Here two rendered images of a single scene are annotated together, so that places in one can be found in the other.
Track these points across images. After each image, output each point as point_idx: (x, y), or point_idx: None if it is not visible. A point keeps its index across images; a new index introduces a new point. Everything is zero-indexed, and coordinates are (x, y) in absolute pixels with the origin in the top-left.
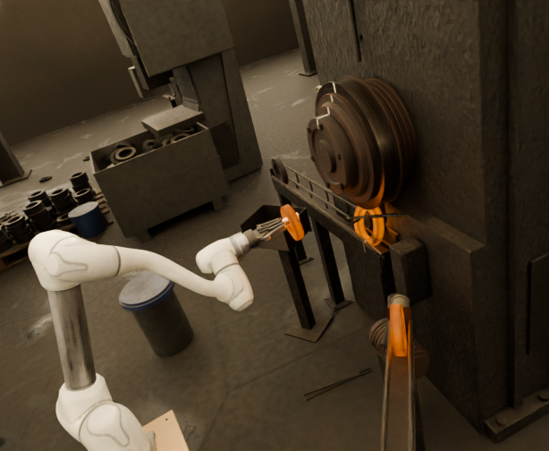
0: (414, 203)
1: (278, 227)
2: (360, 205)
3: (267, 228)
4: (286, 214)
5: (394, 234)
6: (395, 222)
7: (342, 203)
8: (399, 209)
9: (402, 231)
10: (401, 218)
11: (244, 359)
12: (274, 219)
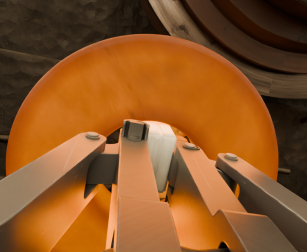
0: (301, 102)
1: (267, 181)
2: (290, 91)
3: (251, 214)
4: (214, 79)
5: (279, 171)
6: (279, 145)
7: None
8: None
9: (297, 160)
10: None
11: None
12: (77, 142)
